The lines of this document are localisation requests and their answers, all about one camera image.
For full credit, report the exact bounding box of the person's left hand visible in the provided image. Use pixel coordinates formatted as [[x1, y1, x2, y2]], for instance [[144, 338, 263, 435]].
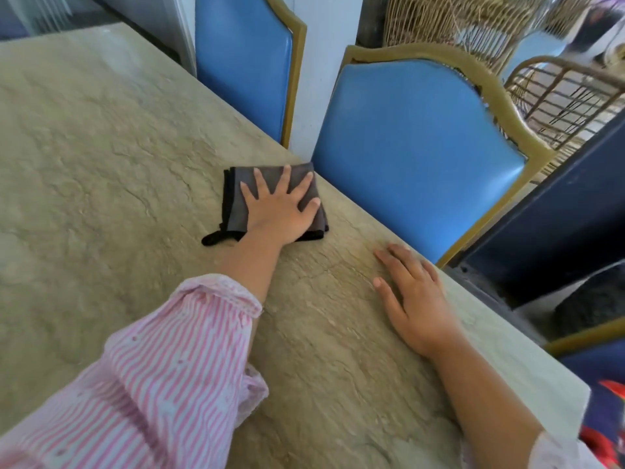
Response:
[[240, 164, 322, 248]]

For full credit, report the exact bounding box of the low wicker chair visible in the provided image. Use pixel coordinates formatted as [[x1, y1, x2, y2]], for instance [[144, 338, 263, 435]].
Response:
[[504, 55, 625, 177]]

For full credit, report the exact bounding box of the dark blue panel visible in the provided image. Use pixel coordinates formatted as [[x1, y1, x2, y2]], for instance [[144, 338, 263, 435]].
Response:
[[445, 119, 625, 309]]

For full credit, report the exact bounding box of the red and blue patterned fabric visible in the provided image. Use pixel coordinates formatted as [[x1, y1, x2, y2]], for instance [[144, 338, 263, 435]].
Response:
[[580, 380, 625, 469]]

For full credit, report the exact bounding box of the wicker chair with blue cushion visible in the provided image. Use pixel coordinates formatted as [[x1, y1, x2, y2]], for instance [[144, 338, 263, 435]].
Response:
[[502, 0, 604, 81]]

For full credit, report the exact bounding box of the blue padded gold-framed chair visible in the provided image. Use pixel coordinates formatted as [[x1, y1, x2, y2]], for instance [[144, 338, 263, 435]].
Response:
[[543, 316, 625, 386], [195, 0, 308, 150], [311, 43, 558, 269]]

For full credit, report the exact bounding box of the dark grey cloth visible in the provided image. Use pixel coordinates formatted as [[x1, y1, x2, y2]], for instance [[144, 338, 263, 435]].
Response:
[[201, 162, 330, 248]]

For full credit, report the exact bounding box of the person's right forearm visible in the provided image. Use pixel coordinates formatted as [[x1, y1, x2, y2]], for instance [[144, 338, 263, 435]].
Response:
[[424, 333, 604, 469]]

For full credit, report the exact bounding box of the person's right hand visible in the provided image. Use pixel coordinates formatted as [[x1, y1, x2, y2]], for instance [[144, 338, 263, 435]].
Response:
[[372, 243, 465, 359]]

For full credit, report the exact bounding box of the person's left forearm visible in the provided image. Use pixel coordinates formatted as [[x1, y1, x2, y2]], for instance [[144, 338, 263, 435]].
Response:
[[0, 233, 285, 469]]

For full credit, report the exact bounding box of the tall woven wicker chair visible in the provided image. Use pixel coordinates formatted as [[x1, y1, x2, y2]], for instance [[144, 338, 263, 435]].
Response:
[[383, 0, 540, 76]]

